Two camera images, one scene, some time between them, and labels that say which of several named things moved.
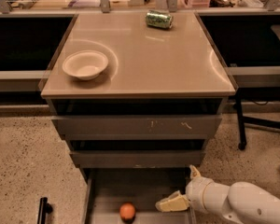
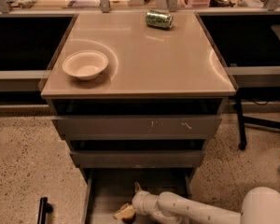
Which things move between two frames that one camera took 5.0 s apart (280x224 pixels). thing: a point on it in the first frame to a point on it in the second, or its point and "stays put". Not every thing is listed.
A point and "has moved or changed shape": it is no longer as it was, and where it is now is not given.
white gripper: [195, 192] to [140, 202]
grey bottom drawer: [108, 189] stays put
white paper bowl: [85, 64] stays put
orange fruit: [127, 213] has moved or changed shape
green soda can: [158, 19] stays put
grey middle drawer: [133, 158] stays put
